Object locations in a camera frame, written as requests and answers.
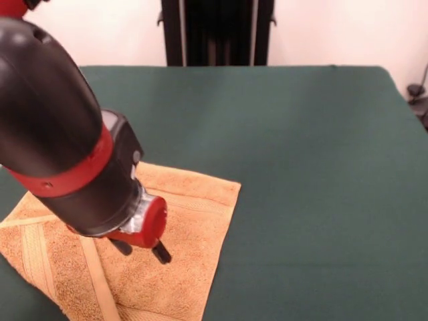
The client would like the black plug with cable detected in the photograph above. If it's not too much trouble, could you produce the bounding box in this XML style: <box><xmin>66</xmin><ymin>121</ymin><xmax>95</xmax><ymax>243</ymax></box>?
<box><xmin>406</xmin><ymin>63</ymin><xmax>428</xmax><ymax>131</ymax></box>

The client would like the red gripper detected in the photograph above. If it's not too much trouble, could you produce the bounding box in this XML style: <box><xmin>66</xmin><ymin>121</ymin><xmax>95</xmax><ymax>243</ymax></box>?
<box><xmin>107</xmin><ymin>195</ymin><xmax>173</xmax><ymax>265</ymax></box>

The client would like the dark green table cloth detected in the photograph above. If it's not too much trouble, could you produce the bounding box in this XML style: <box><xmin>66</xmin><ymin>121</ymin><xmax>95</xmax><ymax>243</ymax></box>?
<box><xmin>0</xmin><ymin>65</ymin><xmax>428</xmax><ymax>321</ymax></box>

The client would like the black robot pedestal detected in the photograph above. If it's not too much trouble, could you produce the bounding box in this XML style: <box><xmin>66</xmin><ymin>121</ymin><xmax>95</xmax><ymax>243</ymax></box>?
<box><xmin>156</xmin><ymin>0</ymin><xmax>278</xmax><ymax>67</ymax></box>

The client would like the orange terry towel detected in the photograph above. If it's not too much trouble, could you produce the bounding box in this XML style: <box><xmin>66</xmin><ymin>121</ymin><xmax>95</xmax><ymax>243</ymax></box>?
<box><xmin>0</xmin><ymin>162</ymin><xmax>243</xmax><ymax>321</ymax></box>

